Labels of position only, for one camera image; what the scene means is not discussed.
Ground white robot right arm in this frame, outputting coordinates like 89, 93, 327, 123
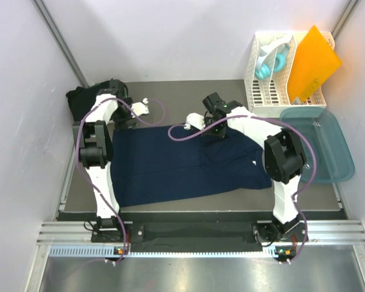
203, 92, 306, 241

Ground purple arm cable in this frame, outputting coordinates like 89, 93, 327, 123
75, 97, 167, 265
167, 117, 318, 264

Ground left aluminium corner post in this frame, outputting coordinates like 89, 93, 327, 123
31, 0, 89, 88

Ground orange plastic folder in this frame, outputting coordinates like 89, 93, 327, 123
287, 26, 342, 105

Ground white slotted file organizer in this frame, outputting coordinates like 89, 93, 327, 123
245, 31, 336, 110

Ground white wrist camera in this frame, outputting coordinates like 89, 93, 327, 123
131, 98, 150, 117
183, 113, 206, 131

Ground navy blue t shirt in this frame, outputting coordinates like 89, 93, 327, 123
111, 126, 272, 207

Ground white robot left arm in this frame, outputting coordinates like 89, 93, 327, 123
66, 79, 148, 242

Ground aluminium corner post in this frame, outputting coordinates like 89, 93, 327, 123
331, 0, 361, 40
31, 0, 89, 88

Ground aluminium frame rail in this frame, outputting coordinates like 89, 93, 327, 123
25, 220, 365, 291

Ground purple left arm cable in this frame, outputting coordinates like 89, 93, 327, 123
75, 97, 167, 265

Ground translucent teal plastic bin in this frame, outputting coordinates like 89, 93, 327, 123
280, 106, 355, 184

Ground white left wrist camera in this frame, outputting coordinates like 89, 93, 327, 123
131, 98, 150, 117

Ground teal headphones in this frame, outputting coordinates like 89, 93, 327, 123
254, 33, 293, 80

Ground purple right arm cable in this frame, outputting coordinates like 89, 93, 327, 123
167, 117, 318, 264

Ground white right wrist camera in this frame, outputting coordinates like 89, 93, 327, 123
183, 113, 206, 131

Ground right aluminium corner post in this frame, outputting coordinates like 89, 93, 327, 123
331, 0, 361, 40

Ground folded black t shirt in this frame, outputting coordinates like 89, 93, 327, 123
66, 83, 102, 122

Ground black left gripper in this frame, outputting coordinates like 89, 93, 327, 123
111, 98, 138, 132

